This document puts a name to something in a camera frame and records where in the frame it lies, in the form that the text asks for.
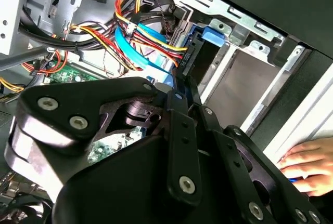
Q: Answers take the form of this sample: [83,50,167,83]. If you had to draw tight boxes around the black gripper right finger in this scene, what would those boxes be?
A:
[187,76,329,224]

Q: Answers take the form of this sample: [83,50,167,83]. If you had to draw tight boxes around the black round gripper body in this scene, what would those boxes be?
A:
[52,135,245,224]

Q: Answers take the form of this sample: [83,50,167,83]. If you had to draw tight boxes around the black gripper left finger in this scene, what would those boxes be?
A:
[4,74,203,208]

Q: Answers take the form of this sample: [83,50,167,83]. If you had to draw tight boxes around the round black tool blue ring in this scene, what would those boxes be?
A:
[287,177,306,185]

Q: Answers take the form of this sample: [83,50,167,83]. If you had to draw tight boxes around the coloured disk power wire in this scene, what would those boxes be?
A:
[69,0,195,77]

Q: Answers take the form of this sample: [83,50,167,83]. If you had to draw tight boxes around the hard disk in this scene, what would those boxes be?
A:
[189,23,287,134]

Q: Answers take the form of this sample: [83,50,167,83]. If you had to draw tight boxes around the person's hand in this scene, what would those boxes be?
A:
[276,132,333,198]

